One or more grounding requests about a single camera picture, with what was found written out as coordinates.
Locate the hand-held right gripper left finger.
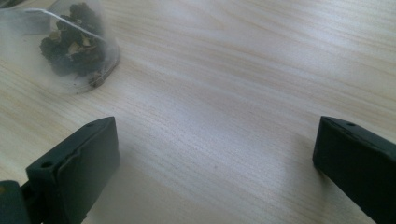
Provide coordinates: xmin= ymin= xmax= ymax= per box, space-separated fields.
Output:
xmin=25 ymin=116 xmax=121 ymax=224

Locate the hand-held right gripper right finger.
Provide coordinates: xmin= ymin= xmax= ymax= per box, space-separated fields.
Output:
xmin=312 ymin=116 xmax=396 ymax=224

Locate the clear bag of dark snacks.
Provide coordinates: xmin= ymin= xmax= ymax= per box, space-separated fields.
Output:
xmin=0 ymin=0 xmax=121 ymax=96

